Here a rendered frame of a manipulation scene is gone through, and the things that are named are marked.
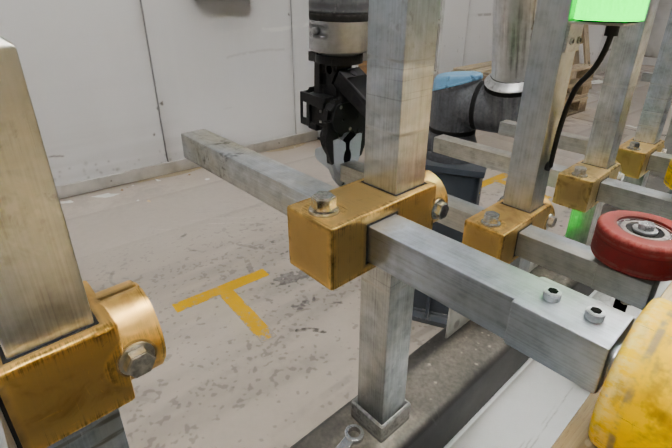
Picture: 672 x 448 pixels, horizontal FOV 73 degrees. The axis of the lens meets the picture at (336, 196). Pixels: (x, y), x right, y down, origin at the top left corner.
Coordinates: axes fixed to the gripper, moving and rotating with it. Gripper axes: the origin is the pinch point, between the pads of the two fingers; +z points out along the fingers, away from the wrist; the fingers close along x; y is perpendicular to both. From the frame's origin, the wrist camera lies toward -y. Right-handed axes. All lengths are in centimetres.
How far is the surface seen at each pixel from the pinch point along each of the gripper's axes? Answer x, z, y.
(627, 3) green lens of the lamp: -2.5, -28.8, -33.7
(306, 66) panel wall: -165, 34, 222
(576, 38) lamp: -5.0, -25.1, -29.0
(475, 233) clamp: 4.6, -4.3, -27.1
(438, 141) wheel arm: -23.5, -1.7, -0.9
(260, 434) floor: 6, 84, 24
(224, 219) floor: -49, 89, 144
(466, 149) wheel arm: -23.6, -1.9, -7.2
